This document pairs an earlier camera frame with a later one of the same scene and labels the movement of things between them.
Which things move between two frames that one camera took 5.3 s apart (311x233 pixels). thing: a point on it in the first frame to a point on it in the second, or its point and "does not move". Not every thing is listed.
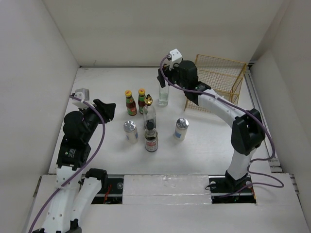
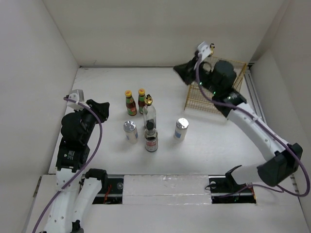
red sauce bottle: [141, 100] does not move
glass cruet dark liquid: [148, 111] does not move
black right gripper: [168, 73] to [187, 71]
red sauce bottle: [130, 105] does not move
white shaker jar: [181, 128] does not move
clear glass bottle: [164, 95] to [212, 49]
